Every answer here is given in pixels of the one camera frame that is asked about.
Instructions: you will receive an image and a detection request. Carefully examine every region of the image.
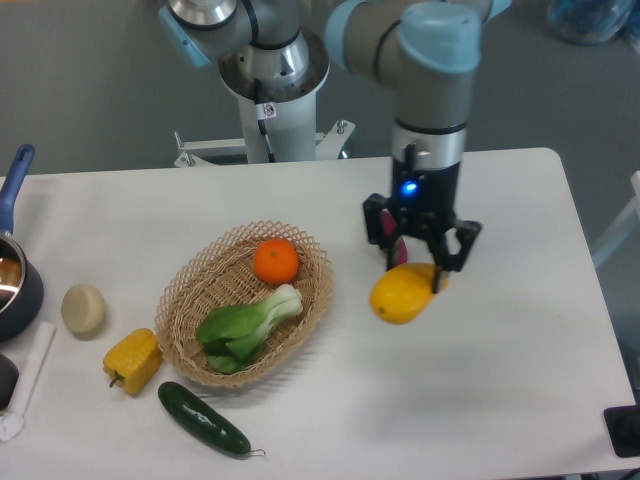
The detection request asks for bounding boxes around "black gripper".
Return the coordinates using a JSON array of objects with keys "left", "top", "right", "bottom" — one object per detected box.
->
[{"left": 363, "top": 155, "right": 482, "bottom": 293}]

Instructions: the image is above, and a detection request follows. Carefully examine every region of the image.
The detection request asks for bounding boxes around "yellow mango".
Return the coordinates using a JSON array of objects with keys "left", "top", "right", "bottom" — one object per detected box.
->
[{"left": 369, "top": 262, "right": 437, "bottom": 325}]

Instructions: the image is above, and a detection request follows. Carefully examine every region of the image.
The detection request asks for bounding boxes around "woven wicker basket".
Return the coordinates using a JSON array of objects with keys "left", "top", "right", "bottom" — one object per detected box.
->
[{"left": 155, "top": 220, "right": 333, "bottom": 389}]

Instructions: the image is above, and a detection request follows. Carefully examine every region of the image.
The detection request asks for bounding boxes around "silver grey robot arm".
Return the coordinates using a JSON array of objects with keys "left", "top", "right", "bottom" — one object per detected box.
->
[{"left": 158, "top": 1, "right": 507, "bottom": 291}]

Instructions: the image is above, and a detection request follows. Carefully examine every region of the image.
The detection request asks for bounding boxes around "purple sweet potato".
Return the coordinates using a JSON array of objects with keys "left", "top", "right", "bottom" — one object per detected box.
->
[{"left": 380, "top": 210, "right": 408, "bottom": 270}]

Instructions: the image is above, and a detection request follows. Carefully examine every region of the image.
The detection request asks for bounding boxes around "orange fruit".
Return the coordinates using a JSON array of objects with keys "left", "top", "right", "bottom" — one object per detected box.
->
[{"left": 253, "top": 238, "right": 299, "bottom": 285}]

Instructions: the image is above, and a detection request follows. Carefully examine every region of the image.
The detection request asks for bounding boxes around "green bok choy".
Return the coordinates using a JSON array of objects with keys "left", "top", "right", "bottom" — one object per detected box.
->
[{"left": 195, "top": 284, "right": 303, "bottom": 374}]

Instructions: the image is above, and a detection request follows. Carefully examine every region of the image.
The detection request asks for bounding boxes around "black device bottom right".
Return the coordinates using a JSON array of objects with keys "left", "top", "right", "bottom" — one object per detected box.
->
[{"left": 603, "top": 405, "right": 639, "bottom": 458}]

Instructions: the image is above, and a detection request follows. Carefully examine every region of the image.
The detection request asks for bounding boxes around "dark green cucumber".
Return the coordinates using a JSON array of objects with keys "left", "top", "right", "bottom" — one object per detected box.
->
[{"left": 157, "top": 381, "right": 266, "bottom": 458}]

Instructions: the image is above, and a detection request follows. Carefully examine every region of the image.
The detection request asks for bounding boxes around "clear plastic bag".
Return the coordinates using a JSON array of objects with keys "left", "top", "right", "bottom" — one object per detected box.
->
[{"left": 546, "top": 0, "right": 637, "bottom": 46}]

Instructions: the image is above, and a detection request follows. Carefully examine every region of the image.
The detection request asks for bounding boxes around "yellow bell pepper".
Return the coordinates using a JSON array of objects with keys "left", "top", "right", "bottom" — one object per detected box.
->
[{"left": 103, "top": 328, "right": 163, "bottom": 396}]

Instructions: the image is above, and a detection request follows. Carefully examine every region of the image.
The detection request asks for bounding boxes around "beige round block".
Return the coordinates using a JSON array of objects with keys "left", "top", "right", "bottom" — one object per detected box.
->
[{"left": 61, "top": 284, "right": 106, "bottom": 340}]

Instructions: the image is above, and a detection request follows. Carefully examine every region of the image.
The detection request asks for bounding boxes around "dark round object left edge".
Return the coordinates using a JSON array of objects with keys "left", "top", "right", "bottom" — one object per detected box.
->
[{"left": 0, "top": 354, "right": 19, "bottom": 410}]

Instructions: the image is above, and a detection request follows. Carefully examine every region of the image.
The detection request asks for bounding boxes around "white plastic utensil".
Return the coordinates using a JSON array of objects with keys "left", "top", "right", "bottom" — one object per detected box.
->
[{"left": 1, "top": 322, "right": 56, "bottom": 443}]

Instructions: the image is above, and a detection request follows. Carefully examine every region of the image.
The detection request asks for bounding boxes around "white metal mounting frame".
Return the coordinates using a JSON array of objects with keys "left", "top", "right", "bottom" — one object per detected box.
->
[{"left": 173, "top": 119, "right": 356, "bottom": 168}]

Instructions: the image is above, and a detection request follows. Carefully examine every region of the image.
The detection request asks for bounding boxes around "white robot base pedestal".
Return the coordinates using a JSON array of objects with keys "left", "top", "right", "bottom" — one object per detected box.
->
[{"left": 218, "top": 28, "right": 329, "bottom": 164}]

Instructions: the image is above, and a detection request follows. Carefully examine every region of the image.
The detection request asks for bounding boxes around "black cable on pedestal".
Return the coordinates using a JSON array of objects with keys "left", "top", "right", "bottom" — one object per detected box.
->
[{"left": 252, "top": 78, "right": 277, "bottom": 164}]

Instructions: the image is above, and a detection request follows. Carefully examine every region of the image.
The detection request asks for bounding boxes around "blue handled saucepan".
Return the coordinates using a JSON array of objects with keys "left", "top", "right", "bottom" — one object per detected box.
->
[{"left": 1, "top": 144, "right": 44, "bottom": 342}]

